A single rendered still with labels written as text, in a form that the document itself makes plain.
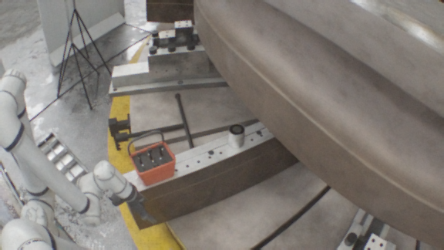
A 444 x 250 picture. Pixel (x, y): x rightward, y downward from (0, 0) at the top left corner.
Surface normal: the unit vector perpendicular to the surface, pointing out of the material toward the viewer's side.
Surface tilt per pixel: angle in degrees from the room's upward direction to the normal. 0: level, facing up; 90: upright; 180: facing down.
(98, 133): 0
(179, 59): 90
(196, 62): 90
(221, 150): 0
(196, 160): 0
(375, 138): 56
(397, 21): 45
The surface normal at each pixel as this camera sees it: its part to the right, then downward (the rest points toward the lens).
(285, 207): 0.00, -0.71
